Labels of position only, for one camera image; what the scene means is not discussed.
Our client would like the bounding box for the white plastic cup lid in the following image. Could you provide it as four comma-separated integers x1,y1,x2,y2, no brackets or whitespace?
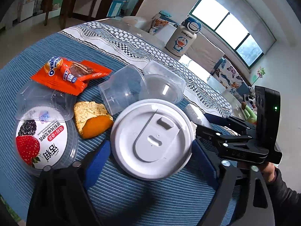
110,99,195,181

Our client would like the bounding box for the orange Ovaltine snack wrapper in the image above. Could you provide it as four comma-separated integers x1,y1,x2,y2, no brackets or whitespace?
31,57,112,96

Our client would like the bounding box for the person's right hand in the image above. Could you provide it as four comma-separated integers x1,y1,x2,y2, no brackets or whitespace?
259,162,275,183

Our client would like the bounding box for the blue patterned bed cover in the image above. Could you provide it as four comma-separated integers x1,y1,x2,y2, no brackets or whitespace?
0,20,246,226

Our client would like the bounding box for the orange peel piece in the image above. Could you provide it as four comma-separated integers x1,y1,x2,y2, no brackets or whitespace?
74,101,114,139

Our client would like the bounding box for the butterfly print cushion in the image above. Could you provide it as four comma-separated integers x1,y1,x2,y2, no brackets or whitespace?
211,57,250,97

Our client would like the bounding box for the yogurt cup with berry label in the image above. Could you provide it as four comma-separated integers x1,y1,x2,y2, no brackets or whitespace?
13,106,79,177

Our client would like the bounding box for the clear square plastic container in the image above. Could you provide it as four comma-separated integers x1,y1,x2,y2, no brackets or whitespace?
139,61,186,104

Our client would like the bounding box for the clear round plastic cup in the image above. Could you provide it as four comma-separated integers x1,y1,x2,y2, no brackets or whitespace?
98,64,146,115

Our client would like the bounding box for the white Doraemon water bottle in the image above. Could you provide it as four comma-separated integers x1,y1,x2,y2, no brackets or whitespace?
165,17,201,57

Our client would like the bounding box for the white armchair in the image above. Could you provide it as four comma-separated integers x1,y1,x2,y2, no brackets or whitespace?
121,16,147,29

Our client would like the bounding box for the blue cabinet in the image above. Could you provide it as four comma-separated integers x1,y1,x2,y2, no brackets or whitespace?
107,0,127,17

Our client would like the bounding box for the dark wooden table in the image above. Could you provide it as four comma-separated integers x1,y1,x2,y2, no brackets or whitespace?
43,0,97,30

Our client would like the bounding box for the window with green frame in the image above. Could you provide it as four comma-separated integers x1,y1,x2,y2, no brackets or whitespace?
189,0,264,69

